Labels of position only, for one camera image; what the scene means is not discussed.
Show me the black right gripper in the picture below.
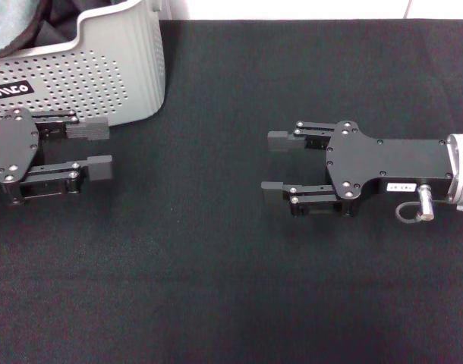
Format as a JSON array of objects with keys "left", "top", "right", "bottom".
[{"left": 260, "top": 120, "right": 455, "bottom": 219}]

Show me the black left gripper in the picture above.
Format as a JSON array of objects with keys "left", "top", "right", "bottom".
[{"left": 0, "top": 107, "right": 114, "bottom": 206}]

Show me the grey-green towel with yellow back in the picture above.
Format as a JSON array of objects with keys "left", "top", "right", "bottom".
[{"left": 0, "top": 0, "right": 46, "bottom": 60}]

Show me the grey perforated storage box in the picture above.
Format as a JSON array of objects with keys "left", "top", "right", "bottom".
[{"left": 0, "top": 0, "right": 168, "bottom": 143}]

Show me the black tablecloth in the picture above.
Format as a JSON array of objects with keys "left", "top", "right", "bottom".
[{"left": 0, "top": 18, "right": 463, "bottom": 364}]

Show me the dark clothes pile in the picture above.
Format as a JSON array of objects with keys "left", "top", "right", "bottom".
[{"left": 26, "top": 0, "right": 118, "bottom": 50}]

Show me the right gripper cable with plug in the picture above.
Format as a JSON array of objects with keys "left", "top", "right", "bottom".
[{"left": 395, "top": 184, "right": 463, "bottom": 225}]

